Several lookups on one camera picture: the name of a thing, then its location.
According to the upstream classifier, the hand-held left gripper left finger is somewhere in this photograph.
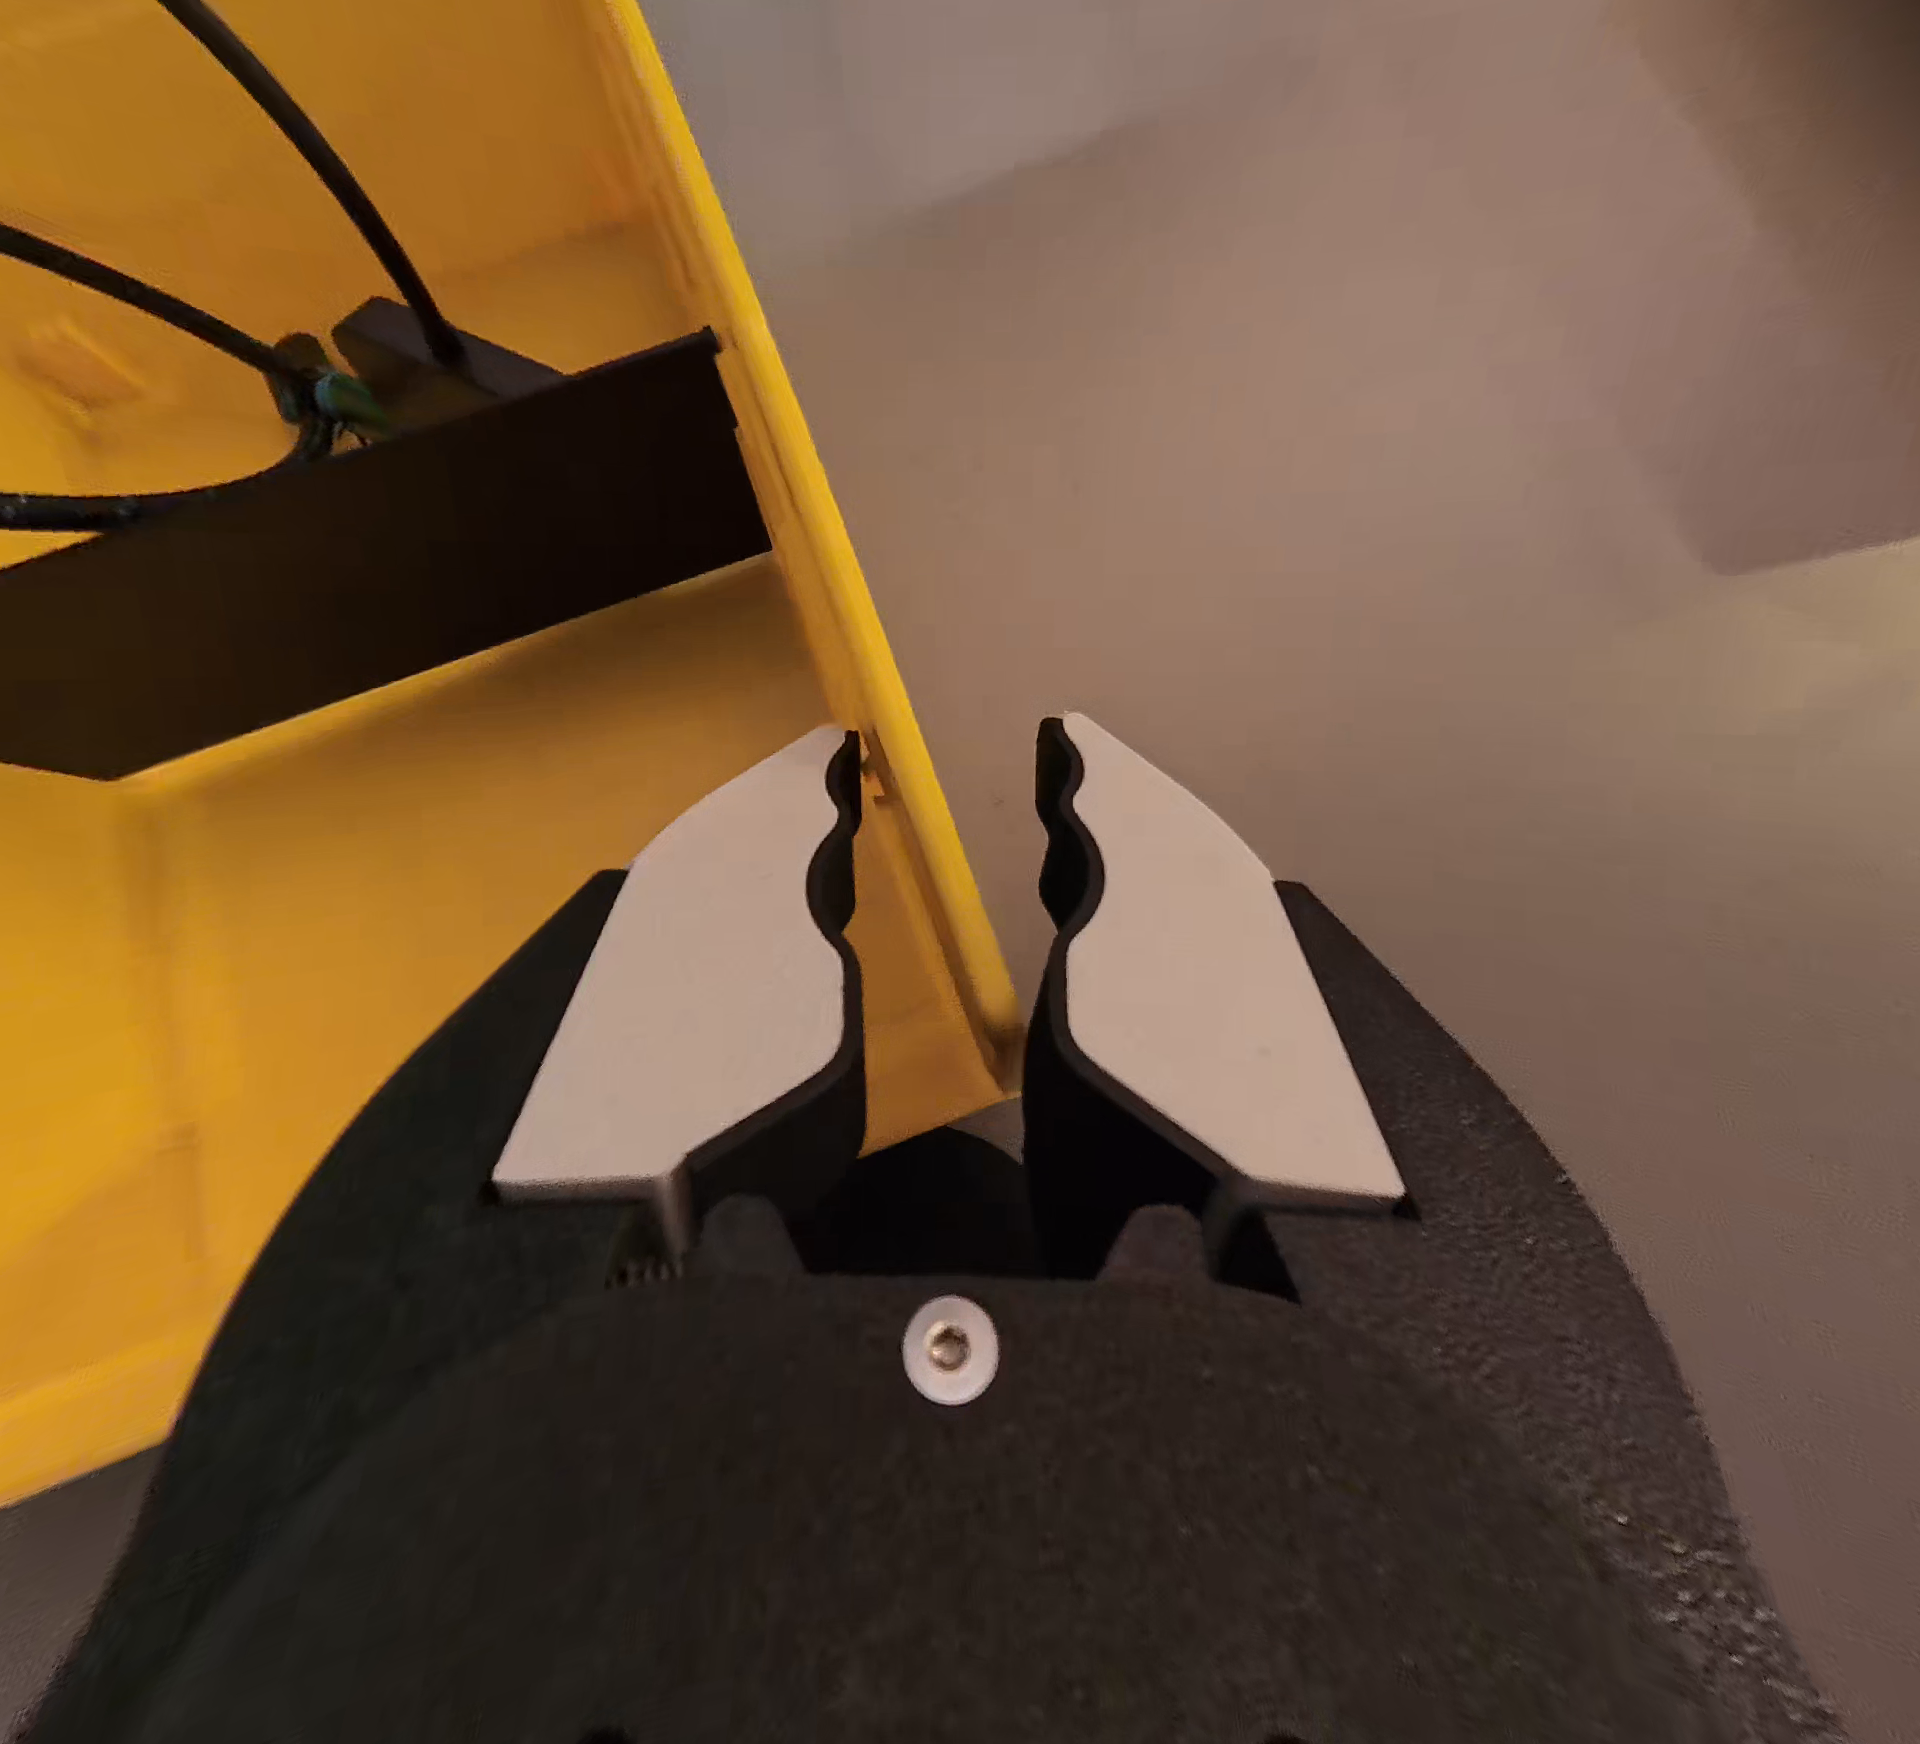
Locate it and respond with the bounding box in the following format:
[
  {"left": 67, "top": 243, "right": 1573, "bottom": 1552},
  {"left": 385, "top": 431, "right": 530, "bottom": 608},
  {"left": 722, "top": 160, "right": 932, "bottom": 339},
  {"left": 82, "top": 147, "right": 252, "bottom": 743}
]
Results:
[{"left": 486, "top": 723, "right": 875, "bottom": 1251}]

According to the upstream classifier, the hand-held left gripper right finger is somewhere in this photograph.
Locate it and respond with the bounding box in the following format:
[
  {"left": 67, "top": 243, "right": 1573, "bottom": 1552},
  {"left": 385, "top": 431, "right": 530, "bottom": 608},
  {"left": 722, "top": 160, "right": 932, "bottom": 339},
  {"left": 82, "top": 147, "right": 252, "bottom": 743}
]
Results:
[{"left": 1022, "top": 711, "right": 1413, "bottom": 1278}]

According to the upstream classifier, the yellow plastic bin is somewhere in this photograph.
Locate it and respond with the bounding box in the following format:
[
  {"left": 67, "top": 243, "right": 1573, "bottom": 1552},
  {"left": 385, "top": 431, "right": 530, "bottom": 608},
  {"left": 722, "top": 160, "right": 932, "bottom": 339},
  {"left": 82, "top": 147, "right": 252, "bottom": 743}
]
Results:
[{"left": 0, "top": 0, "right": 1028, "bottom": 1506}]

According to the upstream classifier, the dark grey USB hub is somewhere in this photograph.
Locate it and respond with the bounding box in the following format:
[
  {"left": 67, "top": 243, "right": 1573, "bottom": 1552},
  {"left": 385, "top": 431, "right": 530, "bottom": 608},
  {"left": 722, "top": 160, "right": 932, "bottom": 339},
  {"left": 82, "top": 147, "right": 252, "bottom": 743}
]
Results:
[{"left": 0, "top": 0, "right": 573, "bottom": 411}]

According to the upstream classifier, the black bin divider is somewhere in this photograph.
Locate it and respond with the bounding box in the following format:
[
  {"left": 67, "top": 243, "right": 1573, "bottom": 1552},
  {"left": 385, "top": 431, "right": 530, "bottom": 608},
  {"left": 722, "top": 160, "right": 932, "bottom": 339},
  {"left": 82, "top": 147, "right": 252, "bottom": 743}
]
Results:
[{"left": 0, "top": 332, "right": 777, "bottom": 786}]

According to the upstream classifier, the black braided HDMI cable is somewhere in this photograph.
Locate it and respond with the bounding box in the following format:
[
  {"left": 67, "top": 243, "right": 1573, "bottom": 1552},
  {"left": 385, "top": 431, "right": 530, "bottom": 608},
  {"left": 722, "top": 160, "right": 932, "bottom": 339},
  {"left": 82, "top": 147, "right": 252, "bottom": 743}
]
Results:
[{"left": 0, "top": 220, "right": 384, "bottom": 535}]

